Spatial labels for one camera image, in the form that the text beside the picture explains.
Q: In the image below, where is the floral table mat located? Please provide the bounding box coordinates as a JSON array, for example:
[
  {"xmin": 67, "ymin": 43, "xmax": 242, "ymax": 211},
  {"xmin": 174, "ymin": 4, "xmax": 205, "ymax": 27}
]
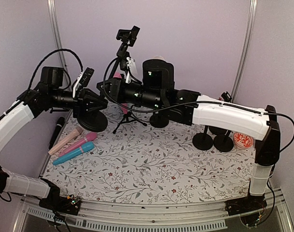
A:
[{"xmin": 43, "ymin": 104, "xmax": 254, "ymax": 204}]

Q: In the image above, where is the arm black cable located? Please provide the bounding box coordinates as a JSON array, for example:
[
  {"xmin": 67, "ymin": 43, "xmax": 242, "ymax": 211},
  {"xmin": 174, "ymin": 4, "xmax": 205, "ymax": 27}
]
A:
[
  {"xmin": 28, "ymin": 48, "xmax": 84, "ymax": 91},
  {"xmin": 102, "ymin": 58, "xmax": 294, "ymax": 153}
]

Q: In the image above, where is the short pink microphone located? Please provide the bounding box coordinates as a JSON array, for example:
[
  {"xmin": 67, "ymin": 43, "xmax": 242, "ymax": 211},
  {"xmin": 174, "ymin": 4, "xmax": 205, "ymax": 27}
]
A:
[{"xmin": 58, "ymin": 132, "xmax": 97, "ymax": 157}]

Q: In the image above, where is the right aluminium frame post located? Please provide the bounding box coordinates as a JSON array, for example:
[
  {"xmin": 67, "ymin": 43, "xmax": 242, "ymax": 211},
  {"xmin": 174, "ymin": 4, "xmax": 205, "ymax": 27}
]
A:
[{"xmin": 232, "ymin": 0, "xmax": 258, "ymax": 102}]

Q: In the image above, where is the black microphone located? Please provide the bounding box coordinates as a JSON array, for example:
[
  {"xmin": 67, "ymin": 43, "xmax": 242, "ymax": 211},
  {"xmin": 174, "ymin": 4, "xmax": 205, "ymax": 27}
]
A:
[{"xmin": 48, "ymin": 116, "xmax": 65, "ymax": 149}]

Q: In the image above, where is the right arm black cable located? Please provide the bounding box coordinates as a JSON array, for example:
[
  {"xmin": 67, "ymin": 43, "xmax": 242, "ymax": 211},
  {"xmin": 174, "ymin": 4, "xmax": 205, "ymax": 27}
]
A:
[{"xmin": 102, "ymin": 58, "xmax": 294, "ymax": 153}]

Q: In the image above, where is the orange patterned small bowl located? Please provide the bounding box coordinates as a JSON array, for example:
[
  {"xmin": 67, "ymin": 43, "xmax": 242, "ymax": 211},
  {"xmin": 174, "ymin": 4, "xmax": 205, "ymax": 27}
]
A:
[{"xmin": 233, "ymin": 132, "xmax": 253, "ymax": 149}]

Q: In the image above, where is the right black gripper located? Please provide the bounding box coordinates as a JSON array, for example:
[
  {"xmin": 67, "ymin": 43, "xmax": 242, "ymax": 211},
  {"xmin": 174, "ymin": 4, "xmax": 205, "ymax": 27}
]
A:
[{"xmin": 95, "ymin": 78, "xmax": 162, "ymax": 113}]

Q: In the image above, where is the front aluminium rail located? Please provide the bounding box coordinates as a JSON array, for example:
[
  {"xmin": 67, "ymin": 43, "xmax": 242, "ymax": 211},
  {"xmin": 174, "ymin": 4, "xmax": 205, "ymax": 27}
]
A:
[{"xmin": 13, "ymin": 188, "xmax": 294, "ymax": 232}]

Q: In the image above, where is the tall pink microphone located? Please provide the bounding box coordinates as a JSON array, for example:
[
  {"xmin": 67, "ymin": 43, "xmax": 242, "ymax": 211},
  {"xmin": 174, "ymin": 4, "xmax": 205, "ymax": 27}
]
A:
[{"xmin": 113, "ymin": 72, "xmax": 128, "ymax": 114}]

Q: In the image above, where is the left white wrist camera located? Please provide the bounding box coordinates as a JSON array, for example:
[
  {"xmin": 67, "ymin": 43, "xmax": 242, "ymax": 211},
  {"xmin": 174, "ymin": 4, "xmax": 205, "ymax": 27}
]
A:
[{"xmin": 72, "ymin": 67, "xmax": 94, "ymax": 98}]

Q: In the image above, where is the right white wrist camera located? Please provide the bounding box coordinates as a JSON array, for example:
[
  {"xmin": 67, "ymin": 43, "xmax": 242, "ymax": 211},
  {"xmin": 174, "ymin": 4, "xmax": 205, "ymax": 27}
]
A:
[{"xmin": 120, "ymin": 57, "xmax": 140, "ymax": 84}]

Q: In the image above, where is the black tripod shock-mount stand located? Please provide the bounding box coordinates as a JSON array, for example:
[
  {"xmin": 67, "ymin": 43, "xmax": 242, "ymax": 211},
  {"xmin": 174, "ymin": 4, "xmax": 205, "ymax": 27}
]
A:
[{"xmin": 112, "ymin": 110, "xmax": 147, "ymax": 134}]

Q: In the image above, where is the aluminium frame post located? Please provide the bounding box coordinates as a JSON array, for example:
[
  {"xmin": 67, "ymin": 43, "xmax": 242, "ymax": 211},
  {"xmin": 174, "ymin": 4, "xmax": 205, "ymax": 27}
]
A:
[
  {"xmin": 47, "ymin": 0, "xmax": 72, "ymax": 91},
  {"xmin": 232, "ymin": 0, "xmax": 258, "ymax": 102}
]

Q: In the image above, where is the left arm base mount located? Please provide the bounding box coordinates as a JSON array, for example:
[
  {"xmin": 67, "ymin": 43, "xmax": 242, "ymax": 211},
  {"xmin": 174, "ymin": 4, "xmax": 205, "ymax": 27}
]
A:
[{"xmin": 39, "ymin": 186, "xmax": 81, "ymax": 216}]

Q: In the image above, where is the left aluminium frame post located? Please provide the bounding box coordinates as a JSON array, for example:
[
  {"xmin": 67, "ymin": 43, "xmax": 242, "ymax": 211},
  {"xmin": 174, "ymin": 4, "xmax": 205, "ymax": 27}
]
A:
[{"xmin": 47, "ymin": 0, "xmax": 72, "ymax": 91}]

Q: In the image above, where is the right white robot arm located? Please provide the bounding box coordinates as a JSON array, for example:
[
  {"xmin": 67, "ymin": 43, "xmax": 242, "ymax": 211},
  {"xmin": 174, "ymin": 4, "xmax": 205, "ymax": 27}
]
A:
[{"xmin": 97, "ymin": 59, "xmax": 280, "ymax": 211}]

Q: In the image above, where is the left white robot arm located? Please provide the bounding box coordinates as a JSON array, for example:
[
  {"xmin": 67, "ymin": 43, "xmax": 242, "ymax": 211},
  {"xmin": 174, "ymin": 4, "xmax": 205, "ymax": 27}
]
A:
[{"xmin": 0, "ymin": 67, "xmax": 108, "ymax": 210}]

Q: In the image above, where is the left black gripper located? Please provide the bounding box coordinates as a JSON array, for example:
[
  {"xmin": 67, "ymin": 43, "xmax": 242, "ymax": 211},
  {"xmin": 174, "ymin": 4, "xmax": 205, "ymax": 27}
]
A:
[{"xmin": 49, "ymin": 87, "xmax": 108, "ymax": 117}]

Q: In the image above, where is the beige microphone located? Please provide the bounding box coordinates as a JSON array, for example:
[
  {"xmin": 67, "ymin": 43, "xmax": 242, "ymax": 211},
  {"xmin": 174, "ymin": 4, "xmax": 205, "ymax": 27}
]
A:
[
  {"xmin": 153, "ymin": 56, "xmax": 165, "ymax": 60},
  {"xmin": 48, "ymin": 127, "xmax": 83, "ymax": 156}
]

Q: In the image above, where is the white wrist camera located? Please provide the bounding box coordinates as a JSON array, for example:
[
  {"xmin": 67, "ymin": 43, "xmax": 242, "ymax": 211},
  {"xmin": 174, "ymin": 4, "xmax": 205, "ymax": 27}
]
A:
[
  {"xmin": 72, "ymin": 67, "xmax": 94, "ymax": 98},
  {"xmin": 120, "ymin": 57, "xmax": 140, "ymax": 84}
]

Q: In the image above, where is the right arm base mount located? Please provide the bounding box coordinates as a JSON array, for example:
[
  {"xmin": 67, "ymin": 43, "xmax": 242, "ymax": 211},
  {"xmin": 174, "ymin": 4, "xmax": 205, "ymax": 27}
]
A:
[{"xmin": 225, "ymin": 195, "xmax": 267, "ymax": 216}]

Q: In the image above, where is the round stand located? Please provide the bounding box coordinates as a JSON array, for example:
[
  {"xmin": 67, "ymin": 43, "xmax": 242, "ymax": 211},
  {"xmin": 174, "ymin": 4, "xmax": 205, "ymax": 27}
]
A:
[
  {"xmin": 192, "ymin": 126, "xmax": 213, "ymax": 151},
  {"xmin": 213, "ymin": 130, "xmax": 234, "ymax": 152},
  {"xmin": 77, "ymin": 26, "xmax": 140, "ymax": 132},
  {"xmin": 209, "ymin": 92, "xmax": 232, "ymax": 135},
  {"xmin": 149, "ymin": 114, "xmax": 169, "ymax": 128}
]

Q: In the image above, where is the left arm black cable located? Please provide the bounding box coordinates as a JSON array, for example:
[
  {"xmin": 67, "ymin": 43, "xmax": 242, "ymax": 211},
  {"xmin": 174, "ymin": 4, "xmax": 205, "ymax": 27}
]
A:
[{"xmin": 28, "ymin": 48, "xmax": 84, "ymax": 91}]

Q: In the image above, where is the blue microphone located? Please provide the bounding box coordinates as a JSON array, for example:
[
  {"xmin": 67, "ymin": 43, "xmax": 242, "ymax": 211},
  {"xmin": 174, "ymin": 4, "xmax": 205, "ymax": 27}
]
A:
[{"xmin": 53, "ymin": 142, "xmax": 95, "ymax": 165}]

